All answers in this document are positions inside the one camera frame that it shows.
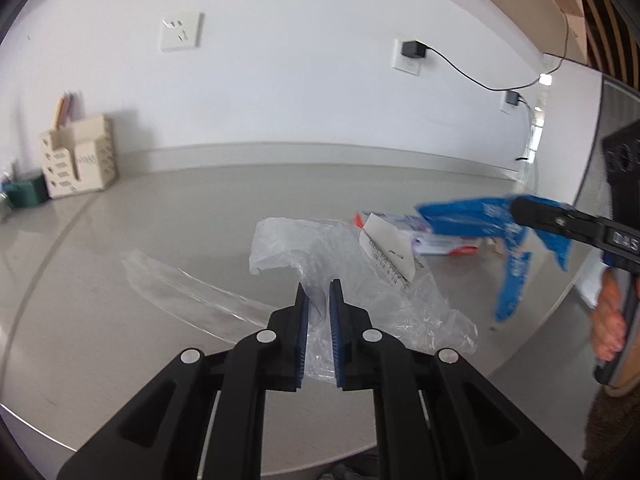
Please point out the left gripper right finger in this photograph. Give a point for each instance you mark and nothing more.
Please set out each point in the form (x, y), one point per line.
(436, 416)

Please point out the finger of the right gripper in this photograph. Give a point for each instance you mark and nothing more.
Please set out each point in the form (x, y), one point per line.
(558, 220)

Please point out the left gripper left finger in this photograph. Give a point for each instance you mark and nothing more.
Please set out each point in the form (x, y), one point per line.
(202, 415)

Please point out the blue plastic wrapper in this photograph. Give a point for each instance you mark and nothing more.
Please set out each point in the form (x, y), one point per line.
(487, 217)

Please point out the clear plastic bag strip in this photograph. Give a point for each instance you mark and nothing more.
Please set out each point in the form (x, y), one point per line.
(215, 311)

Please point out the toothpaste box red white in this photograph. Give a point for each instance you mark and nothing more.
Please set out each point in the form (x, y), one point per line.
(424, 240)

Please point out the clear plastic bag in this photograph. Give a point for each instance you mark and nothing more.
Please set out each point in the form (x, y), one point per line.
(417, 313)

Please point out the white paper receipt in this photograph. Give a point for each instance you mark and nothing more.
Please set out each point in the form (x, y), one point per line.
(391, 253)

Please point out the person's right hand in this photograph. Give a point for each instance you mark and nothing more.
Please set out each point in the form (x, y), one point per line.
(608, 328)

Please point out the brown fleece right sleeve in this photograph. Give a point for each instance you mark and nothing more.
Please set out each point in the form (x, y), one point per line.
(612, 437)

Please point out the cream utensil holder rack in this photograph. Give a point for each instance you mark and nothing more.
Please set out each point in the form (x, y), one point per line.
(77, 156)

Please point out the teal sponge box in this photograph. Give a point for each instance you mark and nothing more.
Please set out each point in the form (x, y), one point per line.
(29, 191)

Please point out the white wall socket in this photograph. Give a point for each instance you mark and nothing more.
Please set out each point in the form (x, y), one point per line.
(180, 31)

